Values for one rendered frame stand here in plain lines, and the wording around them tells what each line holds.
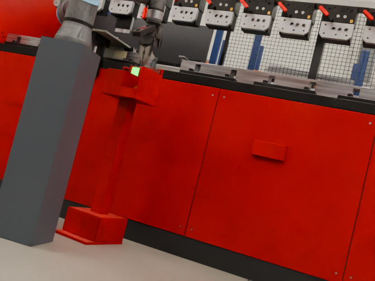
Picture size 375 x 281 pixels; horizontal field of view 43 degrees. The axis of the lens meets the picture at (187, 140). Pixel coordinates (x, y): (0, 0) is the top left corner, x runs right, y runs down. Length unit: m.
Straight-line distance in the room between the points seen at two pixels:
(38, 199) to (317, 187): 1.16
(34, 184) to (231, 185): 0.89
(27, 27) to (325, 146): 2.18
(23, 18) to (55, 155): 1.76
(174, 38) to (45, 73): 1.51
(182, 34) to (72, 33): 1.43
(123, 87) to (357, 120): 1.04
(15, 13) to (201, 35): 1.21
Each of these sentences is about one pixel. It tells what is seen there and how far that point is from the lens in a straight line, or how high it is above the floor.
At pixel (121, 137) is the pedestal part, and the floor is 0.48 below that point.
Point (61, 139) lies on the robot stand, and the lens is 1.86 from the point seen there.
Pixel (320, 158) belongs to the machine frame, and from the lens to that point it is 2.19.
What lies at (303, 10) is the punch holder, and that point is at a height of 1.30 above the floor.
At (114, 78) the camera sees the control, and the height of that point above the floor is 0.74.
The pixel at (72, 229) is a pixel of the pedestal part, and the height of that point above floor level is 0.03.
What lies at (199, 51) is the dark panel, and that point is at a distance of 3.17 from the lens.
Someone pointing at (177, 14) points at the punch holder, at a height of 1.21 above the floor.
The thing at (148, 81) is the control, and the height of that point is 0.75.
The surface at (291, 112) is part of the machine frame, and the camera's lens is 2.24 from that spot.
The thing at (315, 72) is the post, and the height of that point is 1.19.
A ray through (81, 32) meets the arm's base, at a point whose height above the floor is 0.83.
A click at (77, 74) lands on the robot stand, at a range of 1.87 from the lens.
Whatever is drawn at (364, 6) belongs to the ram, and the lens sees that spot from 2.47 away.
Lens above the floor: 0.42
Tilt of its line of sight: 3 degrees up
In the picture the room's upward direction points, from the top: 14 degrees clockwise
